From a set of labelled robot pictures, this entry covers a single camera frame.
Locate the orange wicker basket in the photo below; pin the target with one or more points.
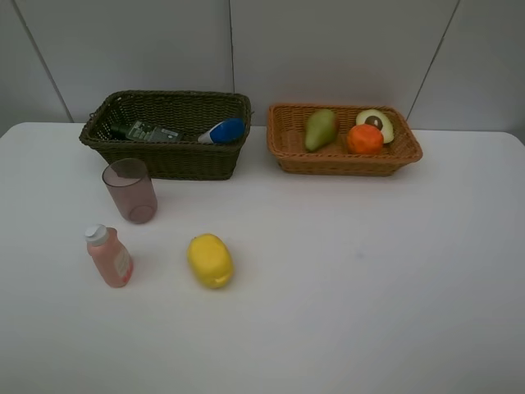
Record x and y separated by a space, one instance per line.
286 127

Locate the yellow lemon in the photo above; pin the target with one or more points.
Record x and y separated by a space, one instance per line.
210 261

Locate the avocado half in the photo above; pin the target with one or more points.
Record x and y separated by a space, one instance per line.
378 119

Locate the translucent brown plastic cup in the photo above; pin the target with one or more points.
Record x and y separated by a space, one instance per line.
131 188

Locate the green red pear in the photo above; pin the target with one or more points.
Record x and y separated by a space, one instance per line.
321 129

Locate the dark brown wicker basket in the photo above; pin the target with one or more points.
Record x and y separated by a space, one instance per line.
188 112

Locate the orange tangerine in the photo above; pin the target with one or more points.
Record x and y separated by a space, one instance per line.
364 139

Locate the black square pump bottle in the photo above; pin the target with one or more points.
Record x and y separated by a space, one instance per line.
141 131

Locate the pink bottle white cap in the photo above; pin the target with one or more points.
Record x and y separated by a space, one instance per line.
110 256

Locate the white bottle blue cap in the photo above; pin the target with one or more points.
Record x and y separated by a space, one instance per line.
224 132

